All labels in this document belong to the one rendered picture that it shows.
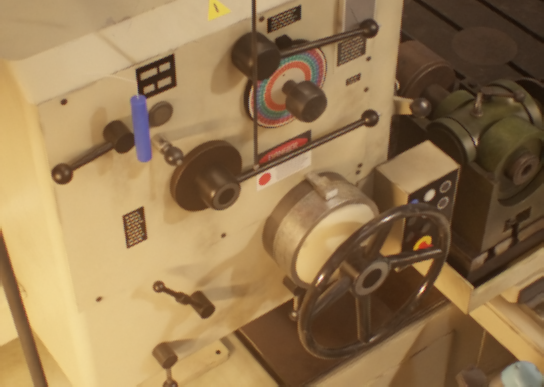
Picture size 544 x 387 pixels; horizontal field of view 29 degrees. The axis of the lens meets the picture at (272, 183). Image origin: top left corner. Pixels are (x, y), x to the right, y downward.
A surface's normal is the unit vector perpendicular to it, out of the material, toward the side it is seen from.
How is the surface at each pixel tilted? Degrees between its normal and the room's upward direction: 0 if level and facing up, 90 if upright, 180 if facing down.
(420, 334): 90
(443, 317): 90
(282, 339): 0
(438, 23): 0
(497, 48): 0
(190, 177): 90
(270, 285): 90
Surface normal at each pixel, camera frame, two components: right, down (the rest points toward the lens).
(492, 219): 0.59, 0.56
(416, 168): 0.00, -0.72
